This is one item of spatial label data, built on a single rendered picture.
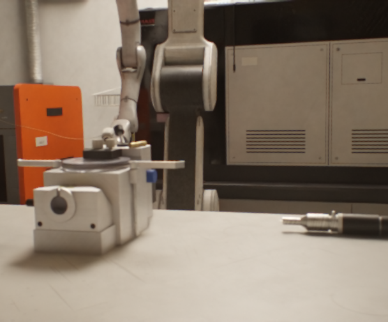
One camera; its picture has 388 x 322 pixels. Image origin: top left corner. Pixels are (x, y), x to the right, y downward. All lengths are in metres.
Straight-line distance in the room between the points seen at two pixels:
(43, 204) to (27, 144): 1.18
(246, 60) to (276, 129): 0.30
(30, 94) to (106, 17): 1.81
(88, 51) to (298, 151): 1.90
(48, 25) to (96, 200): 3.18
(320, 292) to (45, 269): 0.28
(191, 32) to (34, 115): 0.59
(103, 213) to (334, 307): 0.29
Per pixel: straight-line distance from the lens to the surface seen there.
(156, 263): 0.59
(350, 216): 0.71
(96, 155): 0.72
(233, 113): 2.14
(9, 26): 3.91
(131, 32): 2.05
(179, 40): 1.86
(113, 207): 0.66
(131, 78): 2.02
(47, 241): 0.66
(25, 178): 1.81
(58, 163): 0.72
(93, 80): 3.59
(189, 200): 1.70
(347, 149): 2.11
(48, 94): 1.94
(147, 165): 0.68
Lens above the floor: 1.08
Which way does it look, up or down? 7 degrees down
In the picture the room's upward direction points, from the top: 1 degrees counter-clockwise
